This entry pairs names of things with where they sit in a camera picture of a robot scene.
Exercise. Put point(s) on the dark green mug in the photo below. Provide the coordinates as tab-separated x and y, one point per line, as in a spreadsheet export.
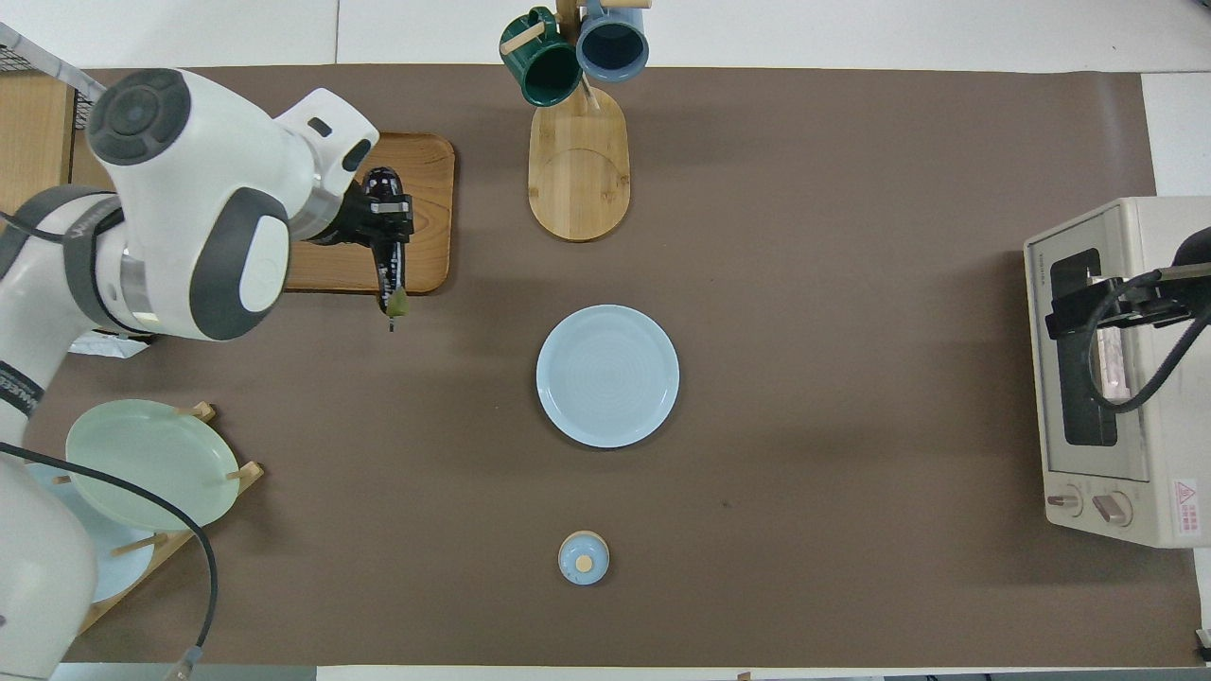
544	66

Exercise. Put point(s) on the beige toaster oven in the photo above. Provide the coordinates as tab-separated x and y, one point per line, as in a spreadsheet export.
1164	454

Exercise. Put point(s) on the wooden mug tree stand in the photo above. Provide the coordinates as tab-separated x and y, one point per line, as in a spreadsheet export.
579	170

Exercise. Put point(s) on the beige oven knob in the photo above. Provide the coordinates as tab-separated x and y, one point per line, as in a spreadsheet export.
1113	509
1065	499

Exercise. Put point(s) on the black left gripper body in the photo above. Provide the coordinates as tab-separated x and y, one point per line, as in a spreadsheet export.
355	222

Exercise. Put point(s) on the dark purple eggplant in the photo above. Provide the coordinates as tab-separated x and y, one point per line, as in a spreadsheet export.
383	182

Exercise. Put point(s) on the wooden plate rack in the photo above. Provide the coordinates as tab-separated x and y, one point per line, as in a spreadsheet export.
180	544

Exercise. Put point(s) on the wooden serving tray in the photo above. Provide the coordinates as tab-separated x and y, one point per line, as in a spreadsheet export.
426	189

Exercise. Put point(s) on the blue mug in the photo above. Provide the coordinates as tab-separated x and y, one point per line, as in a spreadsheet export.
613	43

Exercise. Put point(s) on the pale blue ribbed plate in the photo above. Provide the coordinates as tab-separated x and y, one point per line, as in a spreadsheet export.
605	378

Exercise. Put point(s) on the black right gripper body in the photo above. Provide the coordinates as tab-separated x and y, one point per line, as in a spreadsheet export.
1200	274

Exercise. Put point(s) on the light blue racked plate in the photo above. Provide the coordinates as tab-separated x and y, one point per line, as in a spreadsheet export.
123	567

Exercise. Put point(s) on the brown table mat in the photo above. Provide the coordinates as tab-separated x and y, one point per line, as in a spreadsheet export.
804	426

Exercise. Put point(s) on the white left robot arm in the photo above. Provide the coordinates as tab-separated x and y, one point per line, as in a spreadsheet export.
189	189

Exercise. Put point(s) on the mint green plate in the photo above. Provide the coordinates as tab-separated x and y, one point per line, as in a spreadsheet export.
151	454

